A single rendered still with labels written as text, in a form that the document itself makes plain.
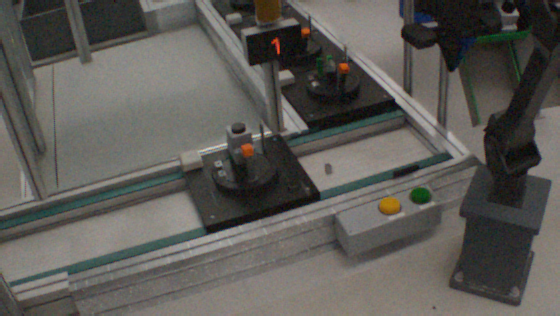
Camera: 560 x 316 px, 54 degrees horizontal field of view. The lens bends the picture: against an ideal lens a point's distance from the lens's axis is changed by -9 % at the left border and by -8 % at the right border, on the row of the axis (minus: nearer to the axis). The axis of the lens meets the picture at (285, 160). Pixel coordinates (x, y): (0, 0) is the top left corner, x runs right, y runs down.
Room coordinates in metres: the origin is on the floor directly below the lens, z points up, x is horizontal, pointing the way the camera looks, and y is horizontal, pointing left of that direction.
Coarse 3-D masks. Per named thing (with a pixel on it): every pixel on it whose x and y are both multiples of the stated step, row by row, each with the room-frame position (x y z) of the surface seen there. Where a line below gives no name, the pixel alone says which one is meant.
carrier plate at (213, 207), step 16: (256, 144) 1.13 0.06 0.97; (272, 144) 1.13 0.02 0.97; (208, 160) 1.09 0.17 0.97; (288, 160) 1.06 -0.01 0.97; (192, 176) 1.04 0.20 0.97; (208, 176) 1.03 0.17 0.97; (288, 176) 1.00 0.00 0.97; (304, 176) 1.00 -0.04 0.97; (192, 192) 0.98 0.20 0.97; (208, 192) 0.98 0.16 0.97; (272, 192) 0.96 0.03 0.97; (288, 192) 0.95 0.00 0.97; (304, 192) 0.94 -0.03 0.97; (320, 192) 0.94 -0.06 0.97; (208, 208) 0.93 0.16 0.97; (224, 208) 0.92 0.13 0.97; (240, 208) 0.92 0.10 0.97; (256, 208) 0.91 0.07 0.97; (272, 208) 0.91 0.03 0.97; (288, 208) 0.92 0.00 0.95; (208, 224) 0.88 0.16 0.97; (224, 224) 0.88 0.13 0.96
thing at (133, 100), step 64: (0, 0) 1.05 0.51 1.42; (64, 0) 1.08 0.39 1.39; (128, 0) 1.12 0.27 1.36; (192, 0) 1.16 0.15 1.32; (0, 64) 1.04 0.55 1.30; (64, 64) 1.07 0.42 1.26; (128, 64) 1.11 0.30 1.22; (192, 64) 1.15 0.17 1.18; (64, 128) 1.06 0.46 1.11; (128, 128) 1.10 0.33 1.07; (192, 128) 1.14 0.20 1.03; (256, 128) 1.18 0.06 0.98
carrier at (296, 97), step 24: (288, 72) 1.43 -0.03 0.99; (312, 72) 1.45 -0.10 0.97; (336, 72) 1.34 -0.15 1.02; (360, 72) 1.43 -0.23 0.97; (288, 96) 1.34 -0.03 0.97; (312, 96) 1.31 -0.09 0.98; (336, 96) 1.28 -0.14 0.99; (360, 96) 1.30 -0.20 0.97; (384, 96) 1.29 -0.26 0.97; (312, 120) 1.21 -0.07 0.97; (336, 120) 1.23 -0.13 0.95
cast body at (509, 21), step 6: (510, 0) 1.14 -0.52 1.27; (492, 6) 1.18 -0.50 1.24; (498, 6) 1.13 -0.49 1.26; (504, 6) 1.11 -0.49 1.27; (510, 6) 1.11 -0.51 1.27; (492, 12) 1.15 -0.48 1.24; (498, 12) 1.12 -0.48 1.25; (504, 12) 1.11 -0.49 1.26; (510, 12) 1.10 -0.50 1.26; (516, 12) 1.11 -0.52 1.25; (504, 18) 1.10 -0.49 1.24; (510, 18) 1.11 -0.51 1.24; (516, 18) 1.11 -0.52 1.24; (504, 24) 1.11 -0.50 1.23; (510, 24) 1.12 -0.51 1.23; (504, 30) 1.10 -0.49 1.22; (510, 30) 1.11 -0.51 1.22; (516, 30) 1.11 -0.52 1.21
